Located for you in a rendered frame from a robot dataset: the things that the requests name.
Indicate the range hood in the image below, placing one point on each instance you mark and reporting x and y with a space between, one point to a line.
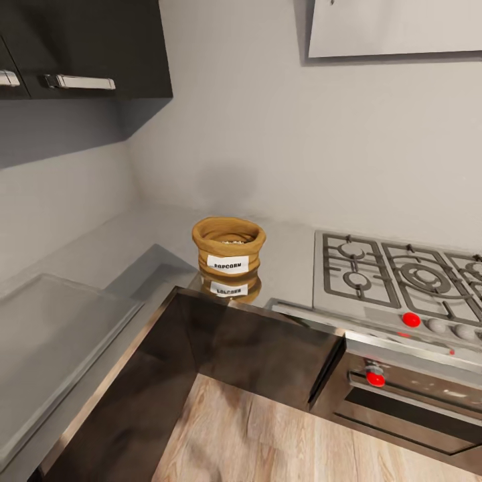
370 27

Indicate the popcorn bag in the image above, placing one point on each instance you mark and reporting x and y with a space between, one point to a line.
228 246

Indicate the burner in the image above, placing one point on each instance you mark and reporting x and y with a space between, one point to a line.
422 290

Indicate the cabinet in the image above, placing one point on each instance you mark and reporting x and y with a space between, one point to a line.
92 49

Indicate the drop in sink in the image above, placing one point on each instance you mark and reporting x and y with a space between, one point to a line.
52 331

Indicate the oven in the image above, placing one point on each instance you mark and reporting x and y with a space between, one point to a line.
416 403

